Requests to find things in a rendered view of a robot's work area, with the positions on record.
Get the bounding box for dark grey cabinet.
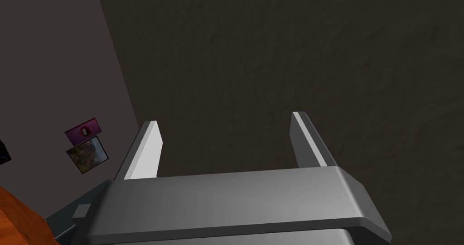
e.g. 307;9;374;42
45;179;113;243

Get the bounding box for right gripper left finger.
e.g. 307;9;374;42
114;120;163;181

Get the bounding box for dark landscape wall picture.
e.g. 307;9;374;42
65;136;109;175

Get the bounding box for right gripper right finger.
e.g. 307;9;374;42
289;111;338;169

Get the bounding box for purple wall picture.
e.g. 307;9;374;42
64;118;102;147

